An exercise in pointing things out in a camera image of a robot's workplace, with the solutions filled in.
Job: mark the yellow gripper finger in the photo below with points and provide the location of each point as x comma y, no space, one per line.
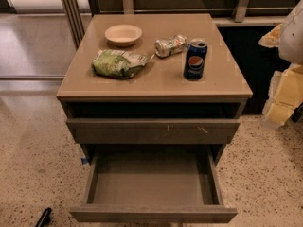
285,94
271,39

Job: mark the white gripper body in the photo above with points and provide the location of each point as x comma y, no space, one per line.
292,39

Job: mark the blue Pepsi can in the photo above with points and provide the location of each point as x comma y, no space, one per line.
195,59

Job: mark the crushed silver can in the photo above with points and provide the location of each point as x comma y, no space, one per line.
167,47

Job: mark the grey drawer cabinet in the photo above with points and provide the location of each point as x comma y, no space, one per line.
159,90

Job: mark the grey open middle drawer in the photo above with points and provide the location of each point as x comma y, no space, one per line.
157,186

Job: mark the grey top drawer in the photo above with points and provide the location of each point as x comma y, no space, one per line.
153,131

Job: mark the beige paper bowl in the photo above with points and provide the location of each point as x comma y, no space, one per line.
123,35

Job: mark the green chip bag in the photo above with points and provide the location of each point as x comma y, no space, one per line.
119,64

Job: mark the blue tape piece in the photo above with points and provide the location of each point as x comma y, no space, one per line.
84,161

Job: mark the black object on floor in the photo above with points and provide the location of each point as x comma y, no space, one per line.
44,218

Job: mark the metal railing frame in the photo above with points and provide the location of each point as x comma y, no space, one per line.
225,12

